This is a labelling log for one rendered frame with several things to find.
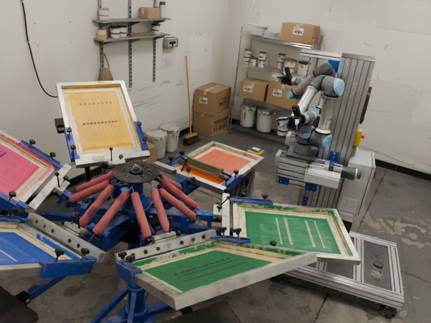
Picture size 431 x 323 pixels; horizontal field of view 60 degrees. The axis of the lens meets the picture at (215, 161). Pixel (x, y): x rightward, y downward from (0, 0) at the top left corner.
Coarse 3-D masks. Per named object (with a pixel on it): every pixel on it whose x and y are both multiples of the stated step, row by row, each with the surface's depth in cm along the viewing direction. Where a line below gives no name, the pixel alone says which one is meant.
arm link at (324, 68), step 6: (324, 66) 321; (330, 66) 321; (312, 72) 326; (318, 72) 322; (324, 72) 321; (330, 72) 323; (306, 78) 334; (312, 78) 328; (300, 84) 339; (306, 84) 334; (294, 90) 344; (300, 90) 341; (288, 96) 348; (294, 96) 348
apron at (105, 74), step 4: (108, 64) 451; (100, 68) 441; (104, 68) 447; (108, 68) 453; (100, 72) 444; (104, 72) 449; (108, 72) 455; (100, 76) 445; (104, 76) 451; (108, 76) 456; (100, 80) 446; (104, 80) 453; (108, 80) 458; (112, 80) 464
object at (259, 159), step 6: (210, 144) 371; (216, 144) 375; (222, 144) 374; (198, 150) 356; (204, 150) 363; (228, 150) 369; (234, 150) 366; (240, 150) 365; (192, 156) 348; (246, 156) 361; (252, 156) 357; (258, 156) 355; (258, 162) 345; (246, 168) 330; (252, 168) 335
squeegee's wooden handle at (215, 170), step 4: (188, 156) 325; (188, 160) 324; (192, 160) 322; (196, 160) 320; (200, 160) 320; (188, 164) 326; (192, 164) 323; (196, 164) 321; (200, 164) 319; (204, 164) 316; (208, 164) 315; (200, 168) 320; (204, 168) 318; (208, 168) 315; (212, 168) 313; (216, 168) 311; (220, 168) 310; (212, 172) 315; (216, 172) 312; (220, 172) 310
